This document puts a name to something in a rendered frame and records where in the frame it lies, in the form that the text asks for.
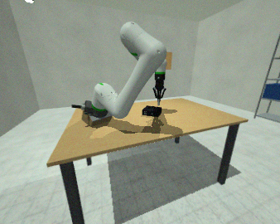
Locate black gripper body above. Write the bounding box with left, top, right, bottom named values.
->
left=155, top=81, right=164, bottom=90

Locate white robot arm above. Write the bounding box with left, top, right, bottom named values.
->
left=71, top=22, right=167, bottom=119

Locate black lighting desk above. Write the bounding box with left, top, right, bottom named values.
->
left=142, top=105, right=162, bottom=117

